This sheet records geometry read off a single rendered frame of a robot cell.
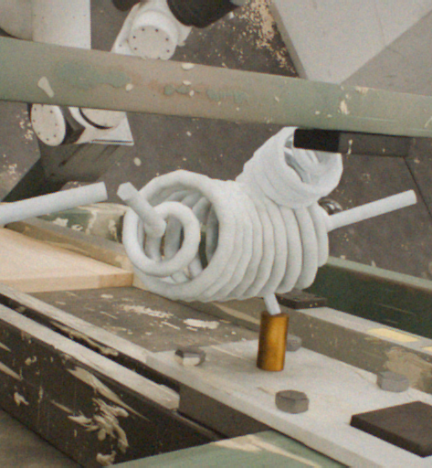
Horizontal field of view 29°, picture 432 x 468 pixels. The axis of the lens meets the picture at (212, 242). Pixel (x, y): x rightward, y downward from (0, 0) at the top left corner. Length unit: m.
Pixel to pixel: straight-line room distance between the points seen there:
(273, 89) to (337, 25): 3.31
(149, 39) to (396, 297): 0.48
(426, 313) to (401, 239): 2.64
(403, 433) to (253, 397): 0.08
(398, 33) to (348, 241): 0.84
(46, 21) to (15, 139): 1.47
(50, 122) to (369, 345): 0.69
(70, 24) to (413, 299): 0.65
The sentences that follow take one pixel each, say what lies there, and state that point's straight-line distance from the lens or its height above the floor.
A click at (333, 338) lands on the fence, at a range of 0.91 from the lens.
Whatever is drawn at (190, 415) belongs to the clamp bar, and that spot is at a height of 1.77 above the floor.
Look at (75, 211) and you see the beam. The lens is 1.60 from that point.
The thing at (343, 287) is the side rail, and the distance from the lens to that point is 1.22.
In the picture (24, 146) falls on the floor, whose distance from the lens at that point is 2.80.
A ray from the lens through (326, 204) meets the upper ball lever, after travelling 1.00.
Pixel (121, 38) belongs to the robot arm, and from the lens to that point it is 1.29.
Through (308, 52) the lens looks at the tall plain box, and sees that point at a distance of 3.76.
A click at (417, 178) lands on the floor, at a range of 4.07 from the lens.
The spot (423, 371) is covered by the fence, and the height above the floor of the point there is 1.65.
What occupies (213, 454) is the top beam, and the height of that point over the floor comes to 1.86.
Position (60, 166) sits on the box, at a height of 0.82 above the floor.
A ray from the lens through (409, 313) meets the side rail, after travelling 1.15.
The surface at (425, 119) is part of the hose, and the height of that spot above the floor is 1.95.
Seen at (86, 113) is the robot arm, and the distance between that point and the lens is 1.34.
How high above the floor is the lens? 2.16
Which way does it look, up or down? 46 degrees down
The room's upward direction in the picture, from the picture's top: 54 degrees clockwise
